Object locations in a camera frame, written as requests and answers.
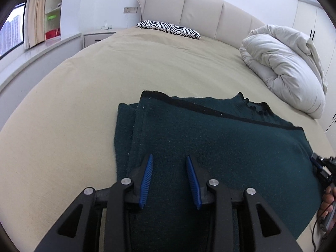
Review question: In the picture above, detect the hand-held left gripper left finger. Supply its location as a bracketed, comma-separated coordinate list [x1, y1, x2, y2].
[34, 154, 155, 252]

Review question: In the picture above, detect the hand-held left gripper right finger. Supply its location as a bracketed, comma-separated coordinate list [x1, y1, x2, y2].
[185, 155, 302, 252]

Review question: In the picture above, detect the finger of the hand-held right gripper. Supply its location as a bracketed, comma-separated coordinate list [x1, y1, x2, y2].
[310, 154, 332, 181]

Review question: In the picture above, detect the dark green knit sweater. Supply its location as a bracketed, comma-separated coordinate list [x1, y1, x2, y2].
[114, 91, 324, 252]

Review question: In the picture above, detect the person's right hand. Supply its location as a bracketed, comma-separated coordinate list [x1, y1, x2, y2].
[317, 185, 336, 223]

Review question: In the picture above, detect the folded white duvet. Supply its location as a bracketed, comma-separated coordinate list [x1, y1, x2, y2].
[239, 24, 328, 119]

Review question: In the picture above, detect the beige bed with padded headboard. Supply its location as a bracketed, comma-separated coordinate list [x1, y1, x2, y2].
[0, 0, 336, 252]

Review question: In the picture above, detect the white wardrobe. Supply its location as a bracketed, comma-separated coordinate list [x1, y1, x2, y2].
[293, 0, 336, 134]

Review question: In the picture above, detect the white nightstand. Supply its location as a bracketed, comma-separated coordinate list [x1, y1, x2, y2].
[83, 30, 117, 48]

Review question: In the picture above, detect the zebra striped pillow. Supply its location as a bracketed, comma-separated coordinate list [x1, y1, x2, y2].
[136, 20, 202, 39]

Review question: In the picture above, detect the white window sill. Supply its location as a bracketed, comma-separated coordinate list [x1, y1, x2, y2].
[0, 33, 82, 95]

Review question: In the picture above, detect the red box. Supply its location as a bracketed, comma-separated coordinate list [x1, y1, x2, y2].
[45, 28, 61, 40]

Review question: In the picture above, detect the beige curtain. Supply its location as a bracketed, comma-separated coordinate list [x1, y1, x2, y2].
[24, 0, 51, 50]

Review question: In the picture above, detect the window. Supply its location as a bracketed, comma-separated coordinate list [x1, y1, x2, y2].
[0, 3, 26, 57]

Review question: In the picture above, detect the black cable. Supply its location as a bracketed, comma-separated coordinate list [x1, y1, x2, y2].
[311, 215, 326, 252]

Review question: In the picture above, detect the white wall shelf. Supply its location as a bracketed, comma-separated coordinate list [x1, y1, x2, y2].
[43, 0, 67, 41]

